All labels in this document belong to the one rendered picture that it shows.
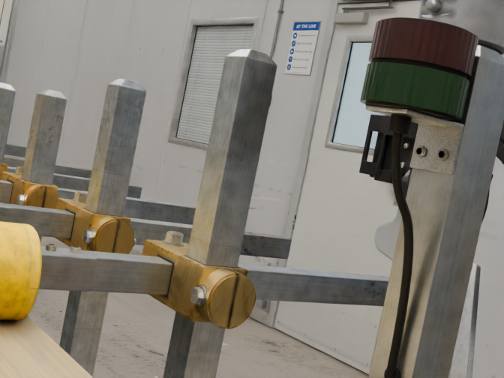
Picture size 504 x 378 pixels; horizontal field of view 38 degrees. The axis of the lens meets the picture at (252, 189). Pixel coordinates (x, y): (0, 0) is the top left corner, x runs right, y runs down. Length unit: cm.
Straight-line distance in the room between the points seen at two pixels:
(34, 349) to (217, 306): 16
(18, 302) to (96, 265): 8
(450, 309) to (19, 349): 31
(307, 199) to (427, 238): 410
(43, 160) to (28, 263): 51
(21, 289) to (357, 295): 39
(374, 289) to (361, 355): 335
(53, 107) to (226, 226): 51
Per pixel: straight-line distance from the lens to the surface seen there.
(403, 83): 42
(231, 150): 65
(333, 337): 435
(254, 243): 105
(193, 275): 66
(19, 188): 111
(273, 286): 76
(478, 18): 62
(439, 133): 47
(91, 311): 90
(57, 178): 143
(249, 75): 65
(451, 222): 46
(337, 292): 82
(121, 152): 88
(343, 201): 434
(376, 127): 64
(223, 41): 564
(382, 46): 43
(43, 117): 110
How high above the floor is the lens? 108
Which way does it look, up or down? 3 degrees down
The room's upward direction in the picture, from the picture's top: 11 degrees clockwise
